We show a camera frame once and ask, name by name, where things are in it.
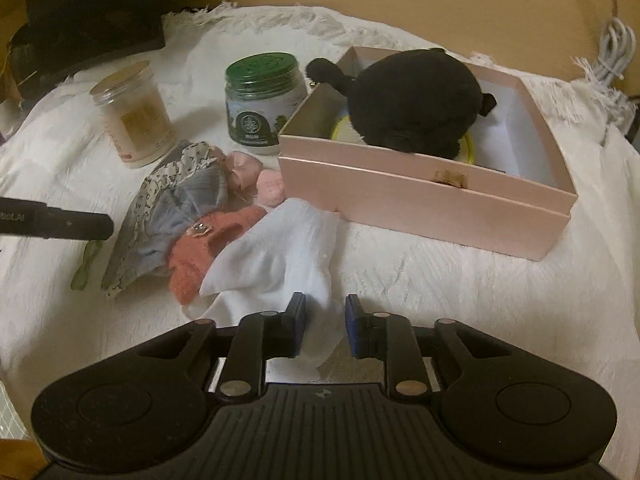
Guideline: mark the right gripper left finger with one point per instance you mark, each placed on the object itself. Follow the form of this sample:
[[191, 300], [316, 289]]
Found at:
[[248, 347]]

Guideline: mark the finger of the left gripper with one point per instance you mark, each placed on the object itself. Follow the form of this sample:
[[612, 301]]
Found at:
[[27, 218]]

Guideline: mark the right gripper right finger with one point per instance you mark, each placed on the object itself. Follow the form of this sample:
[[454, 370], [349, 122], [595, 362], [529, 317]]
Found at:
[[389, 338]]

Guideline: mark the white sock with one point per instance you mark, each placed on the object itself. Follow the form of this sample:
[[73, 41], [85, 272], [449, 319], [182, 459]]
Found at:
[[289, 250]]

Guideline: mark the pink ruffled sock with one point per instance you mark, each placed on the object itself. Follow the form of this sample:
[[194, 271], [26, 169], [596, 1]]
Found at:
[[248, 178]]

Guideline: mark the yellow rimmed round pouch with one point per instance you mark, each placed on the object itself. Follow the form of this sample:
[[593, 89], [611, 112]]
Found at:
[[350, 132]]

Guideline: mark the black plush toy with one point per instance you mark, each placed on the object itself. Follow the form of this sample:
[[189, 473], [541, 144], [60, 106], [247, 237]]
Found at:
[[418, 101]]

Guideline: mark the green hair clip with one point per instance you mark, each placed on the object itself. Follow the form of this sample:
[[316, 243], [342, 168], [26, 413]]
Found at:
[[82, 274]]

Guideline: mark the coral knitted sock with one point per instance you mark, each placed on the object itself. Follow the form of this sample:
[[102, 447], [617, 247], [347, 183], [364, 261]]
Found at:
[[193, 253]]

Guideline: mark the clear jar tan lid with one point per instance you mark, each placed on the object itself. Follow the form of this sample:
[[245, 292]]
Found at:
[[134, 114]]

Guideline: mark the letter print grey cloth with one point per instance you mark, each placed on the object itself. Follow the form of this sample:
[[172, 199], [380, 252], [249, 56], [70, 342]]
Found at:
[[186, 185]]

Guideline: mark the white textured table cloth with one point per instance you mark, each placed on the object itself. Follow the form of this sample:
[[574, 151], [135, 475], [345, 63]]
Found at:
[[578, 307]]

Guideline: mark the pink cardboard box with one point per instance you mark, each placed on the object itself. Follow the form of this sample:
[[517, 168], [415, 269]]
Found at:
[[508, 191]]

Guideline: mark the black monitor base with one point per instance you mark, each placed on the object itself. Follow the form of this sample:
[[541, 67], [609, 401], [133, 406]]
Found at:
[[64, 36]]

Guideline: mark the green lid jar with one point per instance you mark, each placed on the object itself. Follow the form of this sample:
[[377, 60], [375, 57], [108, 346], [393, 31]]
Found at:
[[263, 91]]

